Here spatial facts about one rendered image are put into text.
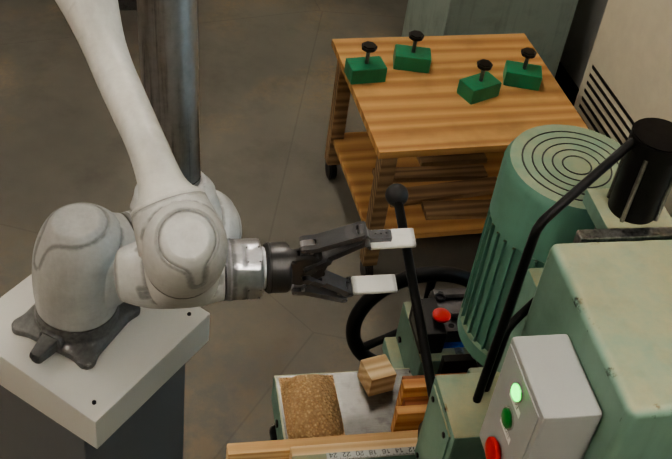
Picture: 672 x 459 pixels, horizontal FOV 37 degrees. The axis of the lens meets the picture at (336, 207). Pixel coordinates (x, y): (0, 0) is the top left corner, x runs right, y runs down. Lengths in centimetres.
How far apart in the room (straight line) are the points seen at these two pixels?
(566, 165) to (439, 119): 168
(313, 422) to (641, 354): 73
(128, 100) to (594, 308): 72
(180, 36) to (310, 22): 259
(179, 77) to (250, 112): 199
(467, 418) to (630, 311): 25
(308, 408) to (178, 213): 48
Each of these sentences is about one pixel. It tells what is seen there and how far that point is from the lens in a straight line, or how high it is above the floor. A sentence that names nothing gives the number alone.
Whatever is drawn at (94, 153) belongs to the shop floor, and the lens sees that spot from 353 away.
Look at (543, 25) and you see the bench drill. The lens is 379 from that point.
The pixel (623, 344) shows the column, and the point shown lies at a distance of 99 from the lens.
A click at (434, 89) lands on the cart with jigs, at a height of 53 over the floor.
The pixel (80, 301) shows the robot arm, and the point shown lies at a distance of 188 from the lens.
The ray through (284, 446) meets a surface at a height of 94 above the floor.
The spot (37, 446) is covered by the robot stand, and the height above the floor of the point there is 47.
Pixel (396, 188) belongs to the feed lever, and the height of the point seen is 125.
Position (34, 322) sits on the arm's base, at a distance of 201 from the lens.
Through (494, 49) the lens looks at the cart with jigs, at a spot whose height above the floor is 53.
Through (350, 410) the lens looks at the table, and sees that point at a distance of 165.
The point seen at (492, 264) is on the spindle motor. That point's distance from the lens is 131.
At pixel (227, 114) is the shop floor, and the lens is 372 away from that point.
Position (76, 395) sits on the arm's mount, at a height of 69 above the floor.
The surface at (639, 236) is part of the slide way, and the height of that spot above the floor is 152.
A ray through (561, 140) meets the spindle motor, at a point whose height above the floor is 147.
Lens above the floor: 220
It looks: 41 degrees down
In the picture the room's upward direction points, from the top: 9 degrees clockwise
